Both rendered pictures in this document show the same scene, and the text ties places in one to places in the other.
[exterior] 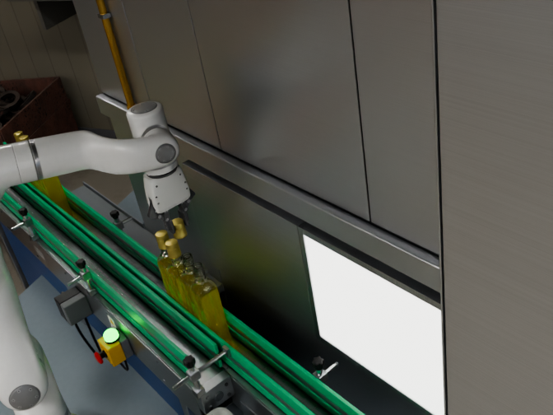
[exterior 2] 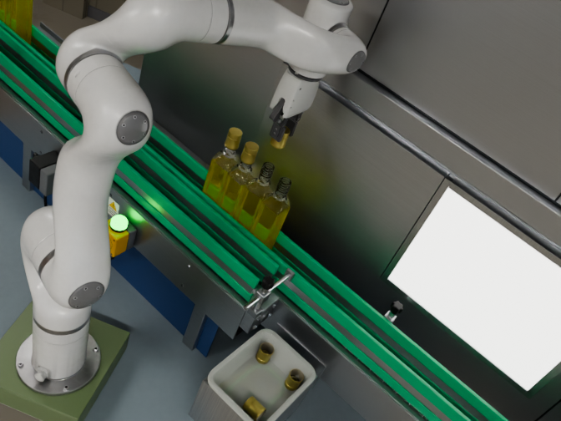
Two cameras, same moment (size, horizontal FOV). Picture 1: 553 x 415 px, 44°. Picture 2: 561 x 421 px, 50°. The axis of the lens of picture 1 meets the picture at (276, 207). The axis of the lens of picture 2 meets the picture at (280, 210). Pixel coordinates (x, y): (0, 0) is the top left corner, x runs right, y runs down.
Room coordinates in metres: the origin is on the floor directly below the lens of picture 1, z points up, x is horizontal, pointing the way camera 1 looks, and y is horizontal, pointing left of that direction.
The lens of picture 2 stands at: (0.45, 0.79, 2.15)
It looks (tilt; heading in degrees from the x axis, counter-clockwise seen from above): 40 degrees down; 328
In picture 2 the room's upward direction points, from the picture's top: 23 degrees clockwise
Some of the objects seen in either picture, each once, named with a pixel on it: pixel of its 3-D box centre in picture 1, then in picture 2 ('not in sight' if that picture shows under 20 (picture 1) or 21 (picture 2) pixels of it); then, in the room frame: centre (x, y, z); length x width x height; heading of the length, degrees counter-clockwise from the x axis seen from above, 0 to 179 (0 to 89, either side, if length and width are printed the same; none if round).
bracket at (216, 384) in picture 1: (215, 393); (260, 312); (1.23, 0.24, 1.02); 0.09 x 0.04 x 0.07; 124
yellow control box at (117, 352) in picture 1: (114, 347); (115, 236); (1.54, 0.55, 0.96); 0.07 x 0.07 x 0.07; 34
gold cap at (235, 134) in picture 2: (163, 240); (233, 138); (1.54, 0.32, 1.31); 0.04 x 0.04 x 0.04
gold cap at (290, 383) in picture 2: not in sight; (294, 379); (1.08, 0.18, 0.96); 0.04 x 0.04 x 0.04
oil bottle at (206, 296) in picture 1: (210, 310); (266, 226); (1.40, 0.22, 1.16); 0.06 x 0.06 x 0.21; 34
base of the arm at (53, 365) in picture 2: not in sight; (60, 337); (1.27, 0.69, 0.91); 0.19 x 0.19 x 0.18
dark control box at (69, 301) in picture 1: (73, 305); (49, 173); (1.77, 0.71, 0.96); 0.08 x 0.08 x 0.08; 34
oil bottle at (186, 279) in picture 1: (199, 300); (250, 211); (1.45, 0.25, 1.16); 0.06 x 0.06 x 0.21; 34
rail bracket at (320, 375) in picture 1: (327, 375); (390, 317); (1.14, -0.05, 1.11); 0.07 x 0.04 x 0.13; 124
